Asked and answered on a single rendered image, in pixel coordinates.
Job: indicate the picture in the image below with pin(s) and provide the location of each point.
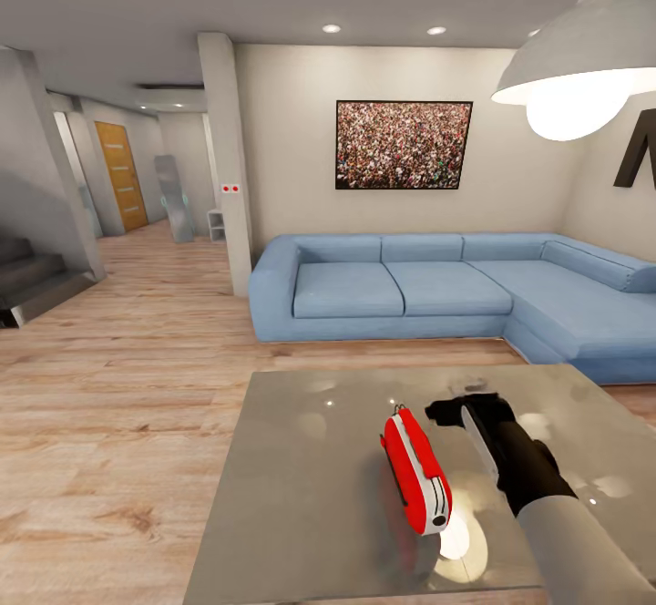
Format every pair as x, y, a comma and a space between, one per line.
400, 145

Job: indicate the radio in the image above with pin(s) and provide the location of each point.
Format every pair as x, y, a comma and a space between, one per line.
421, 483

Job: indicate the door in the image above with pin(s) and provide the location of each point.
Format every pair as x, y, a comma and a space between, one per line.
114, 143

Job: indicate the room light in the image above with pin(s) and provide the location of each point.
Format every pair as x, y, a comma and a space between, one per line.
596, 35

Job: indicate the standing mirror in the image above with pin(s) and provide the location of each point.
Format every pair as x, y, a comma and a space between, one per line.
174, 199

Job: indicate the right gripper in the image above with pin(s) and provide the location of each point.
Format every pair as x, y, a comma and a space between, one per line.
444, 412

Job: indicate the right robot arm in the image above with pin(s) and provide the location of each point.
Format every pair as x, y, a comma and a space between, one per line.
577, 560

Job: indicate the coffee table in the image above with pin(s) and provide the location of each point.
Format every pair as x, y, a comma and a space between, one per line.
307, 507

